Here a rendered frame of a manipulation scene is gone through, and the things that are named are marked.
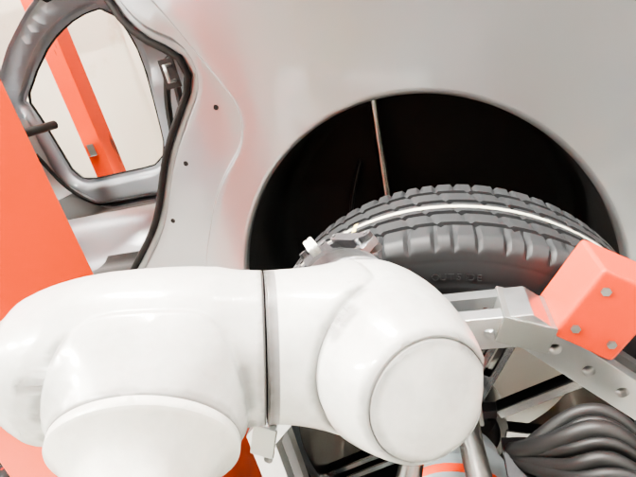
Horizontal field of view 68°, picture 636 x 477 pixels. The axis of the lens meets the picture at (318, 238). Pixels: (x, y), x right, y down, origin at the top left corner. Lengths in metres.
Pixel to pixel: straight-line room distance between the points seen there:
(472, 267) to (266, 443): 0.37
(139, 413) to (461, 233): 0.45
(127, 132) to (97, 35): 0.93
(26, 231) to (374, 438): 0.56
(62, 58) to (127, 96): 1.34
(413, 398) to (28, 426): 0.21
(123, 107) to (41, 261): 4.59
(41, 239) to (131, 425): 0.50
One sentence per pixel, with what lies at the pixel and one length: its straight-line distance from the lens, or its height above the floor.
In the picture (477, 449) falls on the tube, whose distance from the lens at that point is 0.55.
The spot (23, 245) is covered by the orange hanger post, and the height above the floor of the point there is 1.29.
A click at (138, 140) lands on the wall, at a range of 5.27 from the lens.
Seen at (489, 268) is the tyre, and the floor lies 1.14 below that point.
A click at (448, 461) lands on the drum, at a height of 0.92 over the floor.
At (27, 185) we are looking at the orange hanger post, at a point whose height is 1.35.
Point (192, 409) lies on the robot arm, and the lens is 0.26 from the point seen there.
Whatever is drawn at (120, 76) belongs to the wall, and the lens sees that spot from 5.22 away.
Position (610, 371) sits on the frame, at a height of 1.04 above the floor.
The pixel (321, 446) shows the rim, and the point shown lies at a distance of 0.90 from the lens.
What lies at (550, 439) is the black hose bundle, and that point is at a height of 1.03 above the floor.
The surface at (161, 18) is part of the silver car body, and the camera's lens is 1.05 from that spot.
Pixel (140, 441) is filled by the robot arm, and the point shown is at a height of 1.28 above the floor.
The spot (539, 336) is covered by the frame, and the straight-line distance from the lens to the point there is 0.55.
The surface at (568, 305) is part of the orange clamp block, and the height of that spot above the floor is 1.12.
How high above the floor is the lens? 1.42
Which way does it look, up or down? 21 degrees down
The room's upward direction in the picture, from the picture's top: 15 degrees counter-clockwise
